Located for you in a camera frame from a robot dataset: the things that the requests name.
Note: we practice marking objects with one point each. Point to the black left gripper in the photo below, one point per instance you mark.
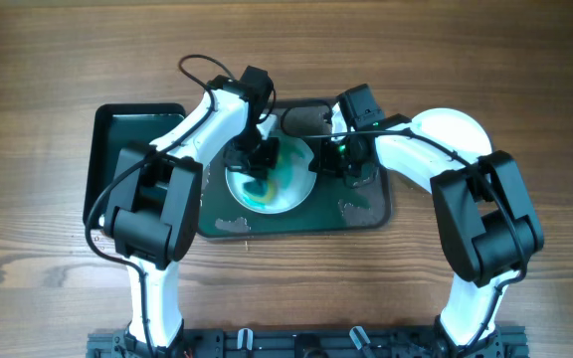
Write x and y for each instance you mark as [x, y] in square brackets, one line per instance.
[255, 156]

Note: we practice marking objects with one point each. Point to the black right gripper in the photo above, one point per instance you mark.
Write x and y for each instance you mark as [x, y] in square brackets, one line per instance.
[328, 160]

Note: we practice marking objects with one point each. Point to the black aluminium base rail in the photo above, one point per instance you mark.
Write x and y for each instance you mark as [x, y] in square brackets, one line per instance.
[408, 341]

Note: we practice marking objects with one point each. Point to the white plate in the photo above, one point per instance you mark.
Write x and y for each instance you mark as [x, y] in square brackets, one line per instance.
[235, 180]
[455, 130]

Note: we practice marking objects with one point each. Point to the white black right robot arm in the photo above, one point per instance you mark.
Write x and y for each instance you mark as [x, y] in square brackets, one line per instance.
[486, 221]

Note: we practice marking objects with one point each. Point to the grey metal tray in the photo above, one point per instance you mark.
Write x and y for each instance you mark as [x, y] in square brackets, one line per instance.
[330, 206]

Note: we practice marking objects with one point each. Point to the black water tray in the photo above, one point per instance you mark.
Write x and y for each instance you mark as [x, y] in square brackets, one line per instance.
[116, 125]

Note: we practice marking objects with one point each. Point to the green yellow sponge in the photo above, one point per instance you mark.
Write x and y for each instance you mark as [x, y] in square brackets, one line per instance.
[286, 186]

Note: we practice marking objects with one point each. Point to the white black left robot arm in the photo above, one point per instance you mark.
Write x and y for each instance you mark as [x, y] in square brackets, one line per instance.
[151, 207]

